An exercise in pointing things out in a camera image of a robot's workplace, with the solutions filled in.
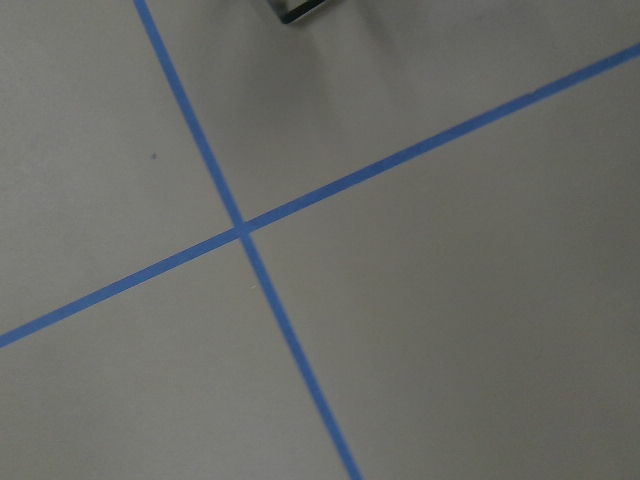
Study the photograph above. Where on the blue tape line crosswise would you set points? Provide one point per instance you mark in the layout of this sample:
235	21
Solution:
320	194

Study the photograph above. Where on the black wire cup rack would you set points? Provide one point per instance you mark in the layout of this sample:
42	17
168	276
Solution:
289	12

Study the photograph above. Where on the blue tape line lengthwise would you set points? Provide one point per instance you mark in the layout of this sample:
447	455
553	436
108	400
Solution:
243	232

